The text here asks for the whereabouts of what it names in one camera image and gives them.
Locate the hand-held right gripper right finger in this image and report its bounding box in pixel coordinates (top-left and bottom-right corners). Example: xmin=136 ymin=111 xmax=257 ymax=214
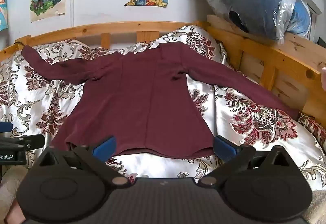
xmin=197 ymin=135 xmax=290 ymax=187

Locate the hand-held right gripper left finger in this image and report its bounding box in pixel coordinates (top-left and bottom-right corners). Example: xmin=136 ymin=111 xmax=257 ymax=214
xmin=38 ymin=135 xmax=129 ymax=186

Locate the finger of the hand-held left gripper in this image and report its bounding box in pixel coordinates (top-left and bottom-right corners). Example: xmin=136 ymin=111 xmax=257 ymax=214
xmin=0 ymin=122 xmax=14 ymax=135
xmin=0 ymin=134 xmax=46 ymax=151

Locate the maroon long-sleeve shirt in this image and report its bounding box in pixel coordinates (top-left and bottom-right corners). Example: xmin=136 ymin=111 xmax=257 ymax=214
xmin=21 ymin=42 xmax=300 ymax=158

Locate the beige fleece cloth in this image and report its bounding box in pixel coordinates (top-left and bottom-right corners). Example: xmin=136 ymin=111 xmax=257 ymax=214
xmin=304 ymin=186 xmax=326 ymax=224
xmin=0 ymin=163 xmax=30 ymax=224

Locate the floral satin blanket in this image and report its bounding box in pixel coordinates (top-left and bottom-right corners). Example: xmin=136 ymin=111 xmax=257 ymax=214
xmin=0 ymin=25 xmax=326 ymax=190

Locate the grey metal tube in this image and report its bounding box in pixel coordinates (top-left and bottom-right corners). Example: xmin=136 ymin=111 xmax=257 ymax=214
xmin=218 ymin=42 xmax=229 ymax=65

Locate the wooden bed frame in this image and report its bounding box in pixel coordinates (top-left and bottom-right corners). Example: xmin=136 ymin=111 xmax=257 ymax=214
xmin=0 ymin=14 xmax=326 ymax=138

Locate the blue cartoon wall poster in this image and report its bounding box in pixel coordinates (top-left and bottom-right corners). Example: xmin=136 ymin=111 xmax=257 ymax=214
xmin=0 ymin=0 xmax=9 ymax=33

